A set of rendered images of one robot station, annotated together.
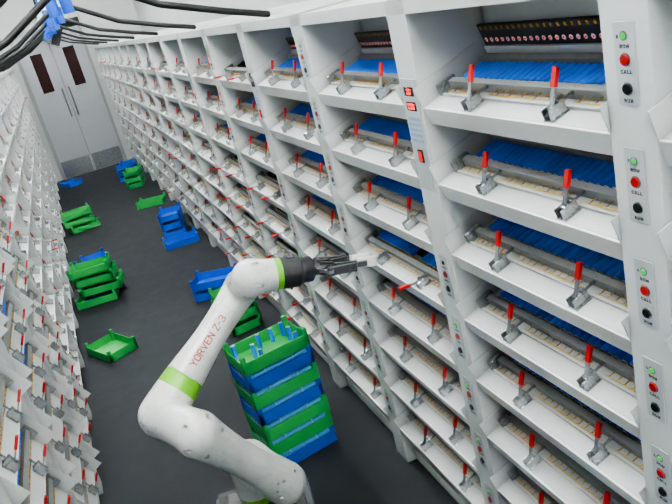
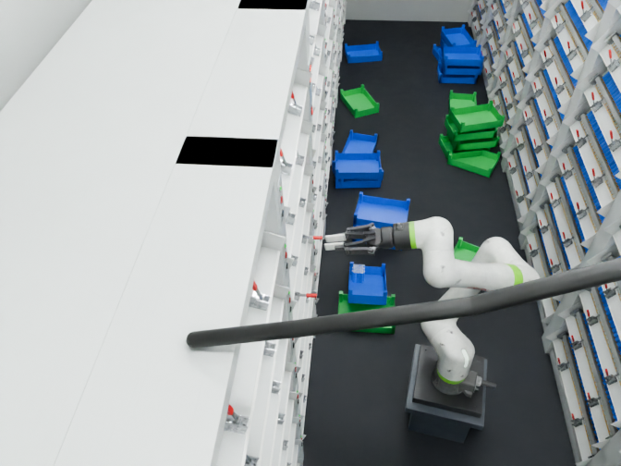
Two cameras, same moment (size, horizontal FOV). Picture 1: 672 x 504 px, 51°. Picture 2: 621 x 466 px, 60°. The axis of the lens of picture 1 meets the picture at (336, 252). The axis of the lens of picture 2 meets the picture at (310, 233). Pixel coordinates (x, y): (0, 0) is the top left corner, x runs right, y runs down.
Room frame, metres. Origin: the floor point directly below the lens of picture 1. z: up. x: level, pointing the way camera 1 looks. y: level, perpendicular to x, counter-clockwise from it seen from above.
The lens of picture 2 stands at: (3.13, 0.37, 2.44)
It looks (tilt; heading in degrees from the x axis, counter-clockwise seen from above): 47 degrees down; 204
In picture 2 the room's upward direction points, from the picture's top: 2 degrees counter-clockwise
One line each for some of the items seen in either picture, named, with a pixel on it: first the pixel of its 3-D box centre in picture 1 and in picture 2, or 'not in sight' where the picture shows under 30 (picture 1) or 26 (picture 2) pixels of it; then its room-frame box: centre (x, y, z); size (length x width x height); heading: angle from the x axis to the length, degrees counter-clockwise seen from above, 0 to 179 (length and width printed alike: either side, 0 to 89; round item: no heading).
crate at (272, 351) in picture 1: (265, 344); not in sight; (2.59, 0.37, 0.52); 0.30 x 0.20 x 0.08; 116
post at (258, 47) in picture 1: (312, 214); not in sight; (3.04, 0.06, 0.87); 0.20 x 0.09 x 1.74; 108
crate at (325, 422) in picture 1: (290, 424); not in sight; (2.59, 0.37, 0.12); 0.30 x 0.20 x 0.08; 116
